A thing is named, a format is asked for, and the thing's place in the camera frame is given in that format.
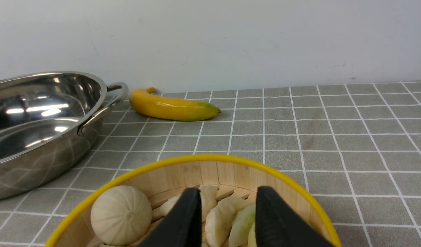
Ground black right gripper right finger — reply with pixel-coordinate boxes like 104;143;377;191
255;186;333;247

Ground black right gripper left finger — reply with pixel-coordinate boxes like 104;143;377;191
139;188;202;247

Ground yellow rimmed bamboo steamer basket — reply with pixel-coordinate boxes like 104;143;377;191
45;154;342;247

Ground stainless steel pot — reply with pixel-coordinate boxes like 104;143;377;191
0;71;128;200

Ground pale green dumpling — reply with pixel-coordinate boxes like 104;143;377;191
228;204;256;247

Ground white dumpling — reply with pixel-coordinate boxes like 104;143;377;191
204;196;251;247

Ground white steamed bun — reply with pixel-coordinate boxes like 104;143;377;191
91;185;153;246

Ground grey checkered tablecloth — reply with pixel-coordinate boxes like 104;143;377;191
0;82;421;247

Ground yellow plastic banana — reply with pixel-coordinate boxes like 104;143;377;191
129;87;221;121

